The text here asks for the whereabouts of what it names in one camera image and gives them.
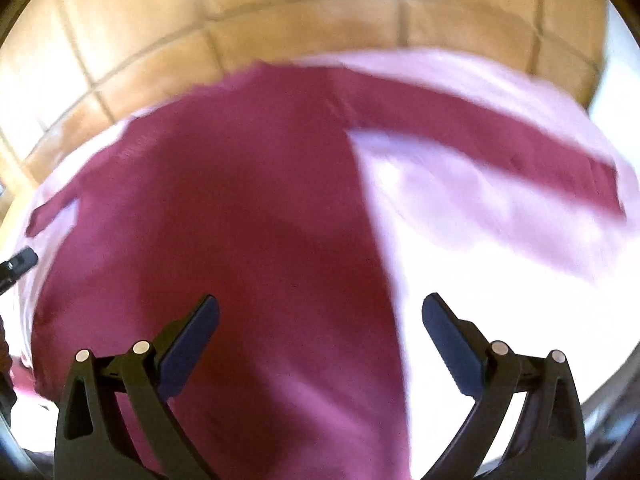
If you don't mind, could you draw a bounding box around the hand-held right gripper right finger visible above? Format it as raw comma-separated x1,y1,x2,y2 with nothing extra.
421,292,587,480

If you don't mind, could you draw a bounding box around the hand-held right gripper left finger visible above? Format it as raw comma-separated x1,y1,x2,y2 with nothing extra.
54,294,221,480

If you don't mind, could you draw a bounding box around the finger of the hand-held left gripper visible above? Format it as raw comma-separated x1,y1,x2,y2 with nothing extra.
0,246,39,295

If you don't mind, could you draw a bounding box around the maroon long-sleeve shirt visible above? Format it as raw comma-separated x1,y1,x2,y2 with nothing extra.
25,62,626,480

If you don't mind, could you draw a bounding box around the pink blanket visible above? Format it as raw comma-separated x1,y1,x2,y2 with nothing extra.
7,47,640,480

